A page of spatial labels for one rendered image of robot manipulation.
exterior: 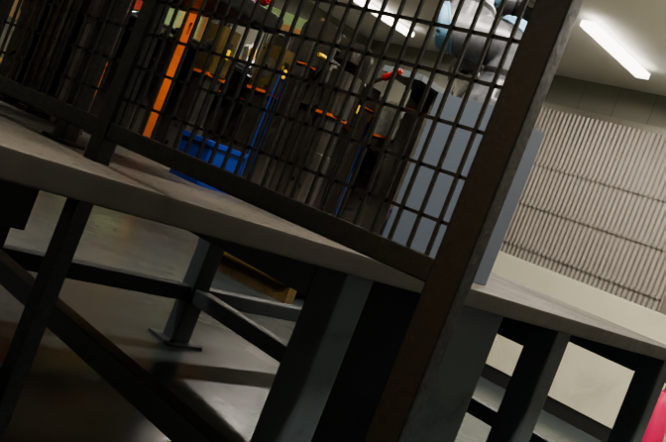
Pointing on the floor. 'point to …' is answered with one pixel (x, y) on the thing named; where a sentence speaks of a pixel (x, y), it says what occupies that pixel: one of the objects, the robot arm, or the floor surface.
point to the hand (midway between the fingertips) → (454, 95)
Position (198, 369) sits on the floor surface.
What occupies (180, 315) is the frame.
